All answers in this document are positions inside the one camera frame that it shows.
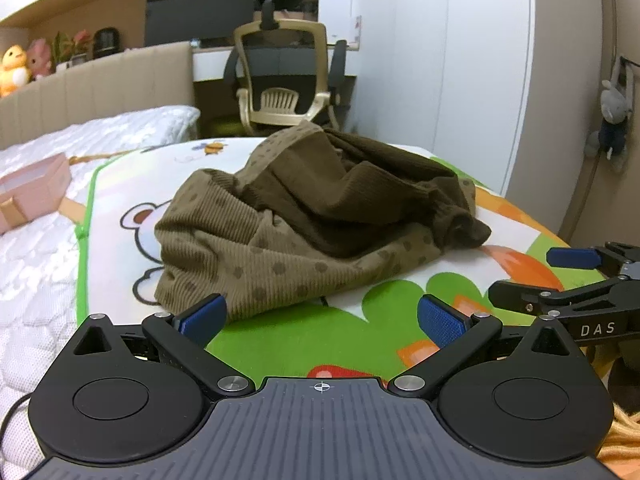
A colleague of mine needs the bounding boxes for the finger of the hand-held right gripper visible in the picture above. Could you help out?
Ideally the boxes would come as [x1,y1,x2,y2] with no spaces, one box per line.
[546,241,640,282]
[487,276,632,317]

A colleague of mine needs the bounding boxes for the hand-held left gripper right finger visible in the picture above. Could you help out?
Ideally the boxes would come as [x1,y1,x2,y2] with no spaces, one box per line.
[389,294,577,399]

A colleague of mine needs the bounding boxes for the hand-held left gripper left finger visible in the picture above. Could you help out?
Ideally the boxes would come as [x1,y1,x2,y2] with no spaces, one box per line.
[70,294,256,399]

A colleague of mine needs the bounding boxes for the brown dotted knit sweater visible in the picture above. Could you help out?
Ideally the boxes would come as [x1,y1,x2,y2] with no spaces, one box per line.
[154,121,493,321]

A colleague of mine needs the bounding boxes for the cartoon printed blanket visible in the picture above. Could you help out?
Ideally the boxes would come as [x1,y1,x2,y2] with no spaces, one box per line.
[75,136,603,397]

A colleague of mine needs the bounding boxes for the orange knitted garment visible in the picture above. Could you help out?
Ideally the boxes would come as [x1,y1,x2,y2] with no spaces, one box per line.
[596,399,640,480]

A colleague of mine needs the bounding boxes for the grey hanging plush toy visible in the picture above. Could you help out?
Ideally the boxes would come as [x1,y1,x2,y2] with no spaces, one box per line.
[584,77,634,162]

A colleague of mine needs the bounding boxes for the white quilted bed cover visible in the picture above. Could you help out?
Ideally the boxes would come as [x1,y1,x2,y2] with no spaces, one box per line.
[0,105,202,466]

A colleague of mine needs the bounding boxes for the pink gift box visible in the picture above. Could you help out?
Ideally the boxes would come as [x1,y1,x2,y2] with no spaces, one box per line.
[0,153,73,235]

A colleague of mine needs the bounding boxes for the beige plastic chair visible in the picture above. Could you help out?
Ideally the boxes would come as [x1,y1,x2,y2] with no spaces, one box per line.
[235,87,334,127]

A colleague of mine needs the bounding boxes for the white wardrobe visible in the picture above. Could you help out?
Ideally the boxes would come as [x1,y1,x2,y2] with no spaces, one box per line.
[349,0,537,197]

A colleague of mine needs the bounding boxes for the white desk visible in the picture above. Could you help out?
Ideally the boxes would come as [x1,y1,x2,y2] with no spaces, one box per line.
[192,41,361,84]

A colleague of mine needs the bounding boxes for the black mesh office chair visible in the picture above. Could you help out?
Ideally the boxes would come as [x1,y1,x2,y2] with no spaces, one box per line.
[222,0,349,132]

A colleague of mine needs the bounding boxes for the potted flowering plant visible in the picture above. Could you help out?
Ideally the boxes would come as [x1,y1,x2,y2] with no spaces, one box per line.
[50,28,95,64]

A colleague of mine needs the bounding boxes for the pink plush toy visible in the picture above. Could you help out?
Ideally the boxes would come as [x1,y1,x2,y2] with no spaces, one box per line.
[26,38,55,80]

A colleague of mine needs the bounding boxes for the black computer monitor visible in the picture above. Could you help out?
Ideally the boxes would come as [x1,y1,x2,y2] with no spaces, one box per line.
[144,0,256,49]

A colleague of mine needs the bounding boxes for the yellow duck plush toy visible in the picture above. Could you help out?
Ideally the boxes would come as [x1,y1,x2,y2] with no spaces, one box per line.
[0,44,32,99]

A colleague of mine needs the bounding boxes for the white desktop cabinet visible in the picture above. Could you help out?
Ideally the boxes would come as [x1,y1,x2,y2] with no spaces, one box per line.
[318,0,362,52]

